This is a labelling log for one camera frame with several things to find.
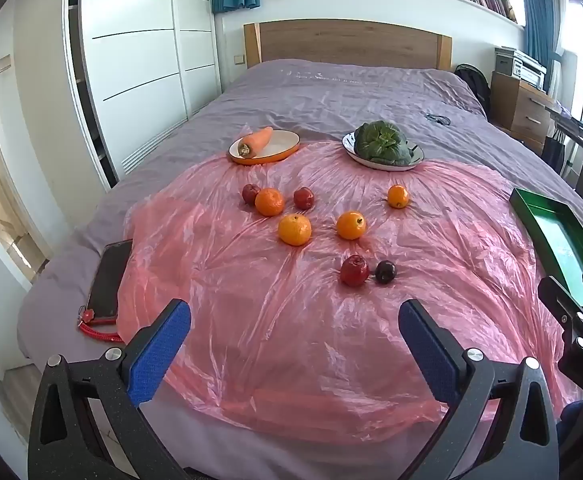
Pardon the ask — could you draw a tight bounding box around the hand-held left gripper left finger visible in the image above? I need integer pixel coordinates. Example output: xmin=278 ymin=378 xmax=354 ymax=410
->
xmin=28 ymin=298 xmax=192 ymax=480

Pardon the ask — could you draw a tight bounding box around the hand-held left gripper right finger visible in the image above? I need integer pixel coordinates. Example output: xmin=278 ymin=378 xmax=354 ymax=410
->
xmin=398 ymin=299 xmax=559 ymax=480

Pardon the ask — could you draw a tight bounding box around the green tray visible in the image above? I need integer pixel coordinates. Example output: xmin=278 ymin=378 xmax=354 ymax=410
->
xmin=510 ymin=187 xmax=583 ymax=317

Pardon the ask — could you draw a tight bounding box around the wrinkled red fruit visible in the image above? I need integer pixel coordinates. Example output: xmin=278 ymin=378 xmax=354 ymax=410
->
xmin=340 ymin=254 xmax=371 ymax=288

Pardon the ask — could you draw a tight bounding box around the black smartphone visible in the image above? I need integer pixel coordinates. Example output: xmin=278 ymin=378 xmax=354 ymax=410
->
xmin=85 ymin=240 xmax=134 ymax=326

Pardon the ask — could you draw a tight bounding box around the pink plastic sheet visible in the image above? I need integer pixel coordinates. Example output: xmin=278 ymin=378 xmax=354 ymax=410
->
xmin=117 ymin=140 xmax=583 ymax=433

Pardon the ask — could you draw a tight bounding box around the dark bag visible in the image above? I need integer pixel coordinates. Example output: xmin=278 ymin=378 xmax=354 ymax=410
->
xmin=541 ymin=130 xmax=566 ymax=173

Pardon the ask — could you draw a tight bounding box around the desk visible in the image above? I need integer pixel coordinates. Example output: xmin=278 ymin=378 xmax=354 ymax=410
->
xmin=546 ymin=100 xmax=583 ymax=138

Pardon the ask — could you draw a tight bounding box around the white plate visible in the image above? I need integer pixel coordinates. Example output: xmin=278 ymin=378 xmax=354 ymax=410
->
xmin=342 ymin=132 xmax=425 ymax=172

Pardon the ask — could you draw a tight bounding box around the wooden drawer cabinet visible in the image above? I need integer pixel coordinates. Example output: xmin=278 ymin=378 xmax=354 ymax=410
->
xmin=489 ymin=71 xmax=555 ymax=153

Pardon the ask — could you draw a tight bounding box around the green bok choy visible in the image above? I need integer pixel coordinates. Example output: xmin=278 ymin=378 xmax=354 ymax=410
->
xmin=354 ymin=121 xmax=415 ymax=166

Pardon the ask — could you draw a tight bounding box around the carrot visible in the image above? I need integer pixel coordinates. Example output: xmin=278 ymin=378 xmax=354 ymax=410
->
xmin=237 ymin=126 xmax=274 ymax=158

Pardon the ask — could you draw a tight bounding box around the black backpack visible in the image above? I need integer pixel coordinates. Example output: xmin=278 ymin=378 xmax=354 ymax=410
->
xmin=454 ymin=63 xmax=492 ymax=118

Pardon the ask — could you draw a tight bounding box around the grey printer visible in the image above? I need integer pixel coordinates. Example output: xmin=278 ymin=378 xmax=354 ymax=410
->
xmin=495 ymin=46 xmax=547 ymax=91

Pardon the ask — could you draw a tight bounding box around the orange rimmed plate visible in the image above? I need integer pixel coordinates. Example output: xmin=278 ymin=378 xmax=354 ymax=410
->
xmin=228 ymin=130 xmax=301 ymax=166

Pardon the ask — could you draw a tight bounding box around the bed with purple cover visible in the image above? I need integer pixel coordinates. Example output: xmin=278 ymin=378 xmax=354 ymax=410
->
xmin=17 ymin=59 xmax=583 ymax=480

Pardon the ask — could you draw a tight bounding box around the white wardrobe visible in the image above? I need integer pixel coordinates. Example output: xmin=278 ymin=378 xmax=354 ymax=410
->
xmin=64 ymin=0 xmax=222 ymax=188

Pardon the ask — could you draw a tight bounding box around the wooden headboard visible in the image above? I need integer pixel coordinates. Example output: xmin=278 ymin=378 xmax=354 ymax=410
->
xmin=244 ymin=20 xmax=453 ymax=71

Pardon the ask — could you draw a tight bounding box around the red wrist strap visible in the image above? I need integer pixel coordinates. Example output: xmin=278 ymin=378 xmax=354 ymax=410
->
xmin=76 ymin=308 xmax=124 ymax=345

